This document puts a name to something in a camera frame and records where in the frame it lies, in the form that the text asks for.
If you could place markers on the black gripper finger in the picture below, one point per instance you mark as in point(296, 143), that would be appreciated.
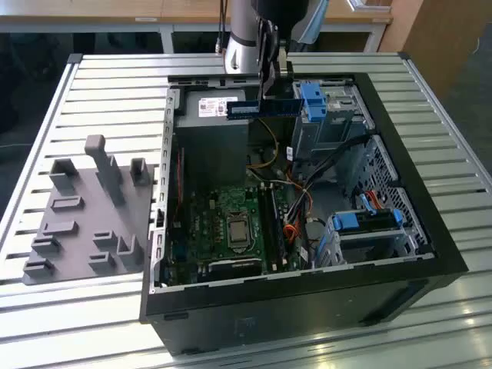
point(267, 57)
point(285, 80)

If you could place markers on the blue RAM stick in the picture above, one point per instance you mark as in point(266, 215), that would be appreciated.
point(246, 110)

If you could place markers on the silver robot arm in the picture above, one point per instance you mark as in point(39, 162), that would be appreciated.
point(240, 38)

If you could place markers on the black empty RAM slot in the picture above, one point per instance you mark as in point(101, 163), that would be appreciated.
point(265, 227)

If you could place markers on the black installed RAM stick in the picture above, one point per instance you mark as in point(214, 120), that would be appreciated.
point(277, 230)

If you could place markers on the black expansion slot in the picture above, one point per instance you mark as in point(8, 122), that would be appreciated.
point(234, 267)

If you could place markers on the blue drive carrier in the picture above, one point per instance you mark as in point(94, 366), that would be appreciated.
point(313, 102)

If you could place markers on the grey metal drive bay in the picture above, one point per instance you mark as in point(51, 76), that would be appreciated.
point(338, 130)

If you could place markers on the grey power supply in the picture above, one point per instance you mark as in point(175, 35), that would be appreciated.
point(211, 146)

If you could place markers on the hard disk in blue carrier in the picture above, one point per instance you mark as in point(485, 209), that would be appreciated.
point(346, 223)

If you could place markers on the green motherboard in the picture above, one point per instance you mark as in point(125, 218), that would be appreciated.
point(207, 215)

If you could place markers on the silver CPU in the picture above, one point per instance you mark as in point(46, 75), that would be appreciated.
point(239, 232)

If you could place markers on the brown wooden cabinet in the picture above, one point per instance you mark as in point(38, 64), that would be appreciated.
point(442, 30)

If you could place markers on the black open PC case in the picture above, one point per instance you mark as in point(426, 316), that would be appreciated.
point(269, 307)

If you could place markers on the grey parts rack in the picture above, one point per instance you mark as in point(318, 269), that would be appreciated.
point(77, 230)

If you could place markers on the wooden desk white frame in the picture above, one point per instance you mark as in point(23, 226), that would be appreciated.
point(115, 9)

